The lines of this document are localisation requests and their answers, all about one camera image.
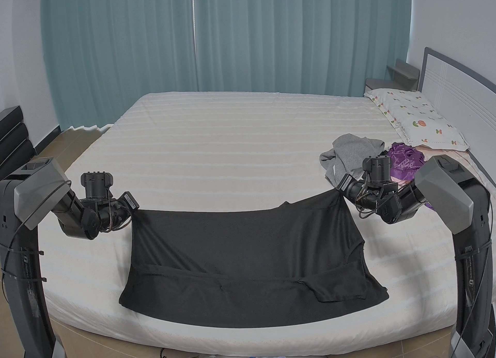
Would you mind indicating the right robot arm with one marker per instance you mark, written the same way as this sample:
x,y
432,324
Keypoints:
x,y
445,194

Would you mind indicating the black chest of drawers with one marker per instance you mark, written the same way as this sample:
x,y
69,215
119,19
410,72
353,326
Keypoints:
x,y
13,139

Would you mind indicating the bed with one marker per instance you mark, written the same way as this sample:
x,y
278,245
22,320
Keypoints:
x,y
232,143

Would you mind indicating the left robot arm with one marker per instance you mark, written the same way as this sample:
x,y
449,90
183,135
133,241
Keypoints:
x,y
35,190

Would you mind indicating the purple satin garment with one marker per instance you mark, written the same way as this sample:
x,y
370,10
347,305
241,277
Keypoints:
x,y
405,161

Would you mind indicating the blue-green curtain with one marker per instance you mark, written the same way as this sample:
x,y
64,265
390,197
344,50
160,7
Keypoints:
x,y
116,39
302,27

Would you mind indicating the grey bedside table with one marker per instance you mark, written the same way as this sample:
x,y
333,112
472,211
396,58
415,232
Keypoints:
x,y
403,70

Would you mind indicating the black T-shirt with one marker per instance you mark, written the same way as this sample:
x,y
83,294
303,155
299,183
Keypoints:
x,y
248,255

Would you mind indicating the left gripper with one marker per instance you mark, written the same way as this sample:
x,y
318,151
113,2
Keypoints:
x,y
116,215

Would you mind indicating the white printed pillow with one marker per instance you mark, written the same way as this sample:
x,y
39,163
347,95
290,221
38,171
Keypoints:
x,y
418,116

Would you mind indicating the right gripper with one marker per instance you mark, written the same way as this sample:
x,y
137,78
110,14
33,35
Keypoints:
x,y
355,190

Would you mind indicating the grey garment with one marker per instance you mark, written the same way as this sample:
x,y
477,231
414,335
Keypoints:
x,y
350,153

